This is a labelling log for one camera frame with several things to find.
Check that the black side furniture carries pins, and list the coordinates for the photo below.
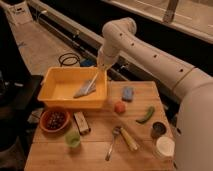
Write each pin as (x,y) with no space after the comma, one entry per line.
(18,91)

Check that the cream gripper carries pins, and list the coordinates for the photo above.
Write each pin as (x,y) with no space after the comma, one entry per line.
(101,66)

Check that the brown rectangular block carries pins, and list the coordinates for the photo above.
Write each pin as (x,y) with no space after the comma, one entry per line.
(82,123)

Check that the orange bowl with beans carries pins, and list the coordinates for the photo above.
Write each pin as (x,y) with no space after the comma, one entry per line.
(54,120)

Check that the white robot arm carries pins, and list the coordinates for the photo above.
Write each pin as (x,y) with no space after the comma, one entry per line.
(193,87)

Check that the white lidded cup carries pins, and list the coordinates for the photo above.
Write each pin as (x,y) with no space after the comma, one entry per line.
(164,147)

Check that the blue object on floor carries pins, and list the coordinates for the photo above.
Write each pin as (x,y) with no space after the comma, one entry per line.
(87,63)

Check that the yellow plastic tray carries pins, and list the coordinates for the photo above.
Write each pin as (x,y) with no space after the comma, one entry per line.
(61,83)

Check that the dark metal can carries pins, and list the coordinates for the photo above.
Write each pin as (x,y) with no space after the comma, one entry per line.
(158,129)

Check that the green pea pod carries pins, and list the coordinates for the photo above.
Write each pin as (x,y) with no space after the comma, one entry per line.
(147,116)

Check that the small green cup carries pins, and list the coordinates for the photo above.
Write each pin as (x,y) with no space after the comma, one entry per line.
(72,139)

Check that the orange red ball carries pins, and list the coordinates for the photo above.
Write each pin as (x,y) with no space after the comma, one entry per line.
(119,107)

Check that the white box with label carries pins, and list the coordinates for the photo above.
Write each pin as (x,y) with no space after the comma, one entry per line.
(19,14)

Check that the blue sponge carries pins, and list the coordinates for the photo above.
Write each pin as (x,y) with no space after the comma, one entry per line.
(127,94)

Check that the light blue cloth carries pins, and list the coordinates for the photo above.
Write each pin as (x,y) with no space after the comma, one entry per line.
(85,89)

